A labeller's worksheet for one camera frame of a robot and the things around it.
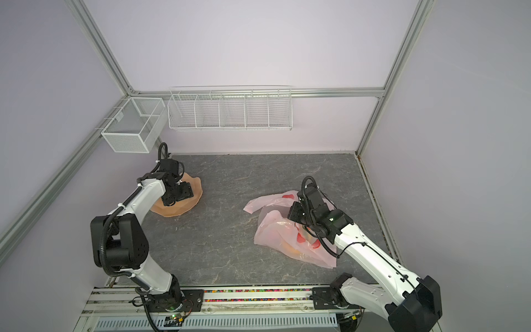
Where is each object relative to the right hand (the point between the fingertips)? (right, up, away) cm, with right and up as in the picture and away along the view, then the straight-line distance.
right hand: (290, 208), depth 78 cm
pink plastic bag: (-5, -8, -2) cm, 10 cm away
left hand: (-46, +3, +11) cm, 48 cm away
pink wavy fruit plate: (-50, -2, +18) cm, 53 cm away
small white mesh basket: (-72, +36, +18) cm, 82 cm away
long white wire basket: (-27, +46, +22) cm, 57 cm away
